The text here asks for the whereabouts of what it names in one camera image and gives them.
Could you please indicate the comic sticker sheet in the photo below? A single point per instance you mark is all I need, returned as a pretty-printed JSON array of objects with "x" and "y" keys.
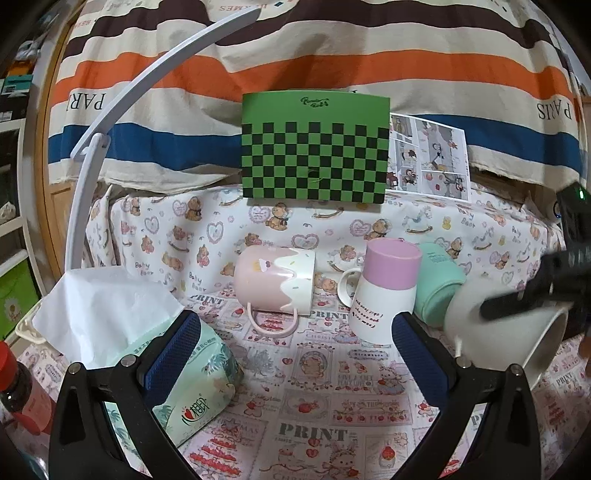
[{"x": 428, "y": 158}]

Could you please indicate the white ceramic cup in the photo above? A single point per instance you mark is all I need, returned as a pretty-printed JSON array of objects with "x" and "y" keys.
[{"x": 529, "y": 339}]

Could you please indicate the striped Paris blanket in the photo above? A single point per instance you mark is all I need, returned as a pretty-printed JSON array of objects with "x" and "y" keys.
[{"x": 494, "y": 69}]

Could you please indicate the pink drip-glaze mug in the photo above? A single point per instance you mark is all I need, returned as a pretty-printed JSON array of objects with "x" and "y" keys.
[{"x": 275, "y": 280}]

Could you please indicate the pink and white cup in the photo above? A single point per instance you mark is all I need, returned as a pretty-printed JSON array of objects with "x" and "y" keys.
[{"x": 383, "y": 287}]

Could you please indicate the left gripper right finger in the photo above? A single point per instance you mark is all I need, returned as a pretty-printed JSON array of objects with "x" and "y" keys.
[{"x": 507, "y": 442}]

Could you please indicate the green checkered box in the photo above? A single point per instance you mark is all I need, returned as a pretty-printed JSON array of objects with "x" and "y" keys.
[{"x": 317, "y": 145}]

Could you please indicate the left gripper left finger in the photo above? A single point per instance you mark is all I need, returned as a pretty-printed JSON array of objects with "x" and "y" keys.
[{"x": 83, "y": 444}]

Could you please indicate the red cap bottle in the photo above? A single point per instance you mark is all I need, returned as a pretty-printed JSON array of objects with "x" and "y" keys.
[{"x": 23, "y": 396}]

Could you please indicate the white shelf unit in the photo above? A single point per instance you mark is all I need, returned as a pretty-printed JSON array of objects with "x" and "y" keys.
[{"x": 21, "y": 283}]

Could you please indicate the mint green mug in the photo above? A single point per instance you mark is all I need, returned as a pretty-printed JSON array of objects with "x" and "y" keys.
[{"x": 438, "y": 281}]

